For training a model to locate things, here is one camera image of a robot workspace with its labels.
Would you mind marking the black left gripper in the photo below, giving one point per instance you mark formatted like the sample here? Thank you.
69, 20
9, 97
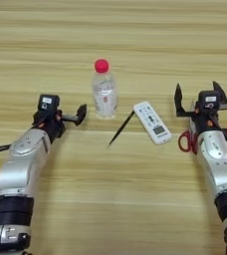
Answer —
50, 127

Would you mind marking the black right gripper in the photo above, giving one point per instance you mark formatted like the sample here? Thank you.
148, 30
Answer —
206, 123

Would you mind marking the clear bottle with red cap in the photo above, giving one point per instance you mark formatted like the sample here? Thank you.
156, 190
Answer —
104, 93

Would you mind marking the black pen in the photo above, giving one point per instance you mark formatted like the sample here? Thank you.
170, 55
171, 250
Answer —
120, 129

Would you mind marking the white remote control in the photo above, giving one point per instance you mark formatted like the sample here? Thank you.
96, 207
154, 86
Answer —
152, 123

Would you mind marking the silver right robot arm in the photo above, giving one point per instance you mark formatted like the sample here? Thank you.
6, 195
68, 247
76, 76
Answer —
220, 166

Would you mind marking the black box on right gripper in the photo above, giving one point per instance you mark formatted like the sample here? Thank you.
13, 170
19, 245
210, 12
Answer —
209, 100

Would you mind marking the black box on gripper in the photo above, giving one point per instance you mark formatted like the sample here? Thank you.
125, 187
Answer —
209, 100
48, 103

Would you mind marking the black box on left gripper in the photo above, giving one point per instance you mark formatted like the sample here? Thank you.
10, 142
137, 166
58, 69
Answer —
48, 103

